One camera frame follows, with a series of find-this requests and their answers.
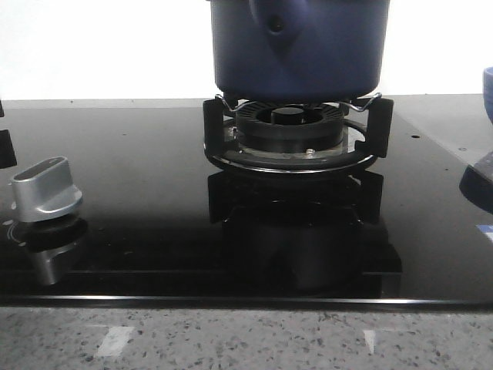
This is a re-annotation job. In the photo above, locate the blue cooking pot with handle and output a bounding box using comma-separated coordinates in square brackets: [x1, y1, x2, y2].
[210, 0, 390, 103]

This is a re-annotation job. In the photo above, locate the light blue ribbed bowl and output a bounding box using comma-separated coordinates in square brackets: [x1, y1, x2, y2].
[482, 66, 493, 123]

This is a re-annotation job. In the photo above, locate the black left pot support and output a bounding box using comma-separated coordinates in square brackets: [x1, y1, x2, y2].
[0, 129, 17, 169]

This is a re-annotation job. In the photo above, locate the black gas burner head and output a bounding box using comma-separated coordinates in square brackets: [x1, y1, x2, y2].
[235, 102, 344, 153]

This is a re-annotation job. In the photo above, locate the black gas stove glass top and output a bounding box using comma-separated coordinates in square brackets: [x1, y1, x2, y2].
[1, 96, 492, 311]

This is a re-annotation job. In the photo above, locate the silver stove control knob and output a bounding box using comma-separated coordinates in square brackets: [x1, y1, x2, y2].
[11, 156, 82, 223]

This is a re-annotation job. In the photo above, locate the blue white sticker label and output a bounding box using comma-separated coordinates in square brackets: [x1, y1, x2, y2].
[477, 224, 493, 242]

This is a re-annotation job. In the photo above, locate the black pot support ring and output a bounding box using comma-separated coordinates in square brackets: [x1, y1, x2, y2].
[202, 92, 395, 175]

